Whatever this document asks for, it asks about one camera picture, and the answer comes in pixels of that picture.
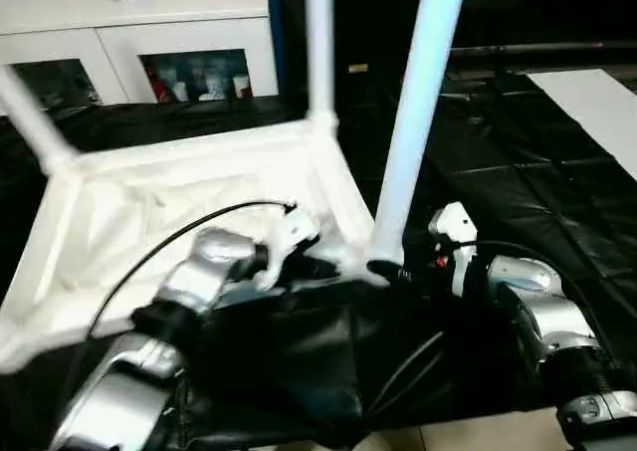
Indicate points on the black long bar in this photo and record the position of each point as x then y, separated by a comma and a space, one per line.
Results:
537, 50

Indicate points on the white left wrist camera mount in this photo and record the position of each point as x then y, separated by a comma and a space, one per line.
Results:
293, 227

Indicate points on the white plastic table leg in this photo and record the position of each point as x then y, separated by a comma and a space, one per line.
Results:
423, 97
321, 48
35, 117

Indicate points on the white cabinet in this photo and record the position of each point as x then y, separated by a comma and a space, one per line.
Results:
149, 23

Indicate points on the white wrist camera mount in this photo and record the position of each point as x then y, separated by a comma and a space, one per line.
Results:
455, 222
293, 227

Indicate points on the black mat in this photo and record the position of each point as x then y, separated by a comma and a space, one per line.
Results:
522, 212

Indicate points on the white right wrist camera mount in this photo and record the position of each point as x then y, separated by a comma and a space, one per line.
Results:
455, 222

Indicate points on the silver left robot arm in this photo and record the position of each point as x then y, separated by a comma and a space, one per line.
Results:
199, 272

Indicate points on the white flat sheet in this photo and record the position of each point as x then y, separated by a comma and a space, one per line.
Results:
592, 117

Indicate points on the red white small bottle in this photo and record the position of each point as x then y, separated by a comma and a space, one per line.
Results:
160, 83

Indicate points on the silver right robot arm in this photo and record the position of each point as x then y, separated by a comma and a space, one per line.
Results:
547, 311

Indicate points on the black case with gold label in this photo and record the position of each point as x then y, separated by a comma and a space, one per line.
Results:
358, 23

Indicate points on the white plastic table top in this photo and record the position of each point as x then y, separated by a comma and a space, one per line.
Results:
174, 182

